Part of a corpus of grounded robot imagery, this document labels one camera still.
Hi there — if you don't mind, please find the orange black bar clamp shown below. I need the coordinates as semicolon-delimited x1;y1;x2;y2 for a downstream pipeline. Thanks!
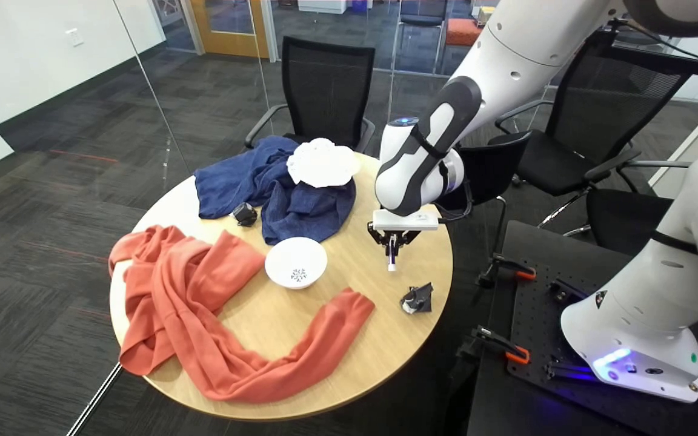
455;322;534;370
476;253;540;290

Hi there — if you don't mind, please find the white bowl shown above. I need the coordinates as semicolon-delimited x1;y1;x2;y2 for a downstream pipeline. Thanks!
262;236;330;293

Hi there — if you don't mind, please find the orange cloth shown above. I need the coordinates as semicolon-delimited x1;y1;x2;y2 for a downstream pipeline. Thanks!
106;224;379;406

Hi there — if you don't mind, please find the small dark round object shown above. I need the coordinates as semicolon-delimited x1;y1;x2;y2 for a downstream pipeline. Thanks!
232;201;262;230

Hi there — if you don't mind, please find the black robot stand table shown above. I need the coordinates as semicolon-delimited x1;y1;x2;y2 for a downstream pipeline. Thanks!
443;217;698;436

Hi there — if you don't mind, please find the black mesh office chair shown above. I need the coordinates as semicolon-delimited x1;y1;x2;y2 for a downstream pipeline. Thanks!
495;23;698;230
242;34;379;156

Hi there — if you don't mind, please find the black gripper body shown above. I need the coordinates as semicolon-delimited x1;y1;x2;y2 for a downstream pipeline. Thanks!
365;207;443;253

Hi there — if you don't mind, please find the white paper doily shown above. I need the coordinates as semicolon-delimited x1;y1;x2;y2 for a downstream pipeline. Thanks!
283;137;361;191

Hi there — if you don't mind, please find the orange upholstered seat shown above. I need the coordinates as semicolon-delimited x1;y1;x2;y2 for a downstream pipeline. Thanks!
443;16;484;49

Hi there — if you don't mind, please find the blue denim cloth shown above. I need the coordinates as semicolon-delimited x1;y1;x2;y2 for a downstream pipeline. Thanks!
192;133;358;247

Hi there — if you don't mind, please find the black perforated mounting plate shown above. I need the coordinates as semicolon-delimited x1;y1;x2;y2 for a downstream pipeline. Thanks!
504;221;698;408

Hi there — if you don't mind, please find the wooden door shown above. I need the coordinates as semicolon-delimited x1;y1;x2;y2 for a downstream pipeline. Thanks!
187;0;277;62

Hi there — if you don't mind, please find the black binder clip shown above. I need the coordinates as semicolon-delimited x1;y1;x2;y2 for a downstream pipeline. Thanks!
397;281;437;317

